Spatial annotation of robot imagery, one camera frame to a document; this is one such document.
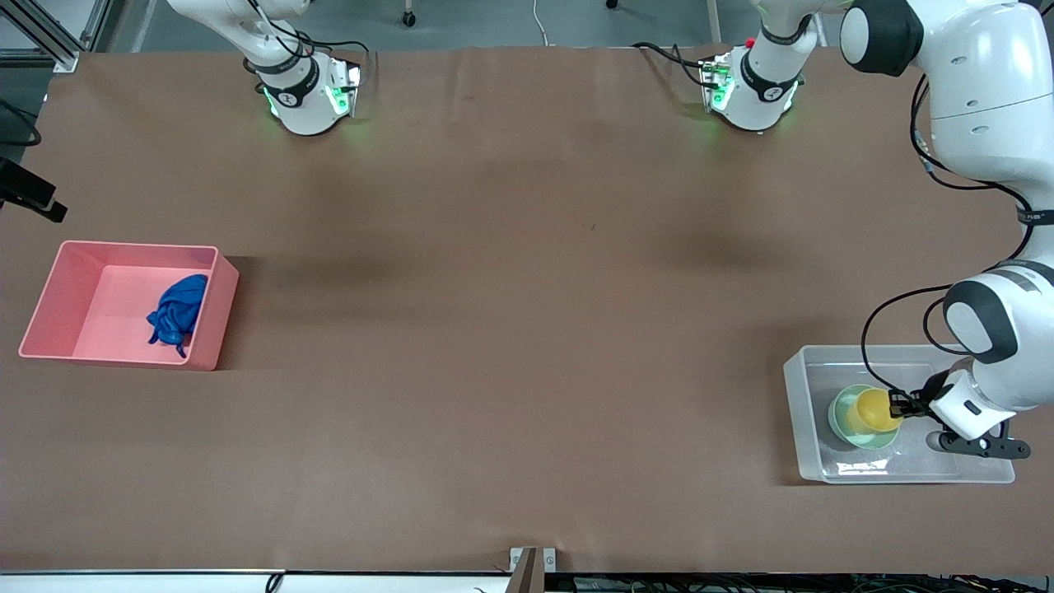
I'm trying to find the white table edge rail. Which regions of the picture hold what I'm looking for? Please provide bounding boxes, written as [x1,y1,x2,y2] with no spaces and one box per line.
[0,570,511,593]

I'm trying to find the blue cloth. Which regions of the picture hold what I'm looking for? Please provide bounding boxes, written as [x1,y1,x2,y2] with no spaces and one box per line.
[146,273,210,359]

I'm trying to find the black right arm base cables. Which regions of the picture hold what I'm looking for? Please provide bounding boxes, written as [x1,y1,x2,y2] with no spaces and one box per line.
[244,0,373,63]

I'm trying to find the pink plastic box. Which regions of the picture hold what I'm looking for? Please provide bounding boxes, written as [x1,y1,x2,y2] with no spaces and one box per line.
[18,240,240,371]

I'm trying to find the aluminium frame profile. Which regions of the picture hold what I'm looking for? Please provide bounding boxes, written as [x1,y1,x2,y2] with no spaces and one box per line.
[0,0,83,73]

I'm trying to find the black left arm base cable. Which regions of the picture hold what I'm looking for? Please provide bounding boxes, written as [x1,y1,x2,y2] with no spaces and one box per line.
[632,40,711,87]

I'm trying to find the metal table edge bracket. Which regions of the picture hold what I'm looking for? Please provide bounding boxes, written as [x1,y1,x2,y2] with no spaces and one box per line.
[509,547,557,593]

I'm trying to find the pale green bowl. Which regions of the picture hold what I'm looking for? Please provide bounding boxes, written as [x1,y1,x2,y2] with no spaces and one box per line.
[828,383,903,451]

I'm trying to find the yellow plastic cup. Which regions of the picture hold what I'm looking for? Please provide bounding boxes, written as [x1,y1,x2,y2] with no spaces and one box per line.
[855,388,905,435]

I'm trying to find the clear plastic box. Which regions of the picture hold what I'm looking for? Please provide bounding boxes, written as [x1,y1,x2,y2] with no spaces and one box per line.
[782,343,1017,485]

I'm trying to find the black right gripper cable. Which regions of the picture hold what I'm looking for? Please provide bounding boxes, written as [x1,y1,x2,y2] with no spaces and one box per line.
[0,99,43,148]

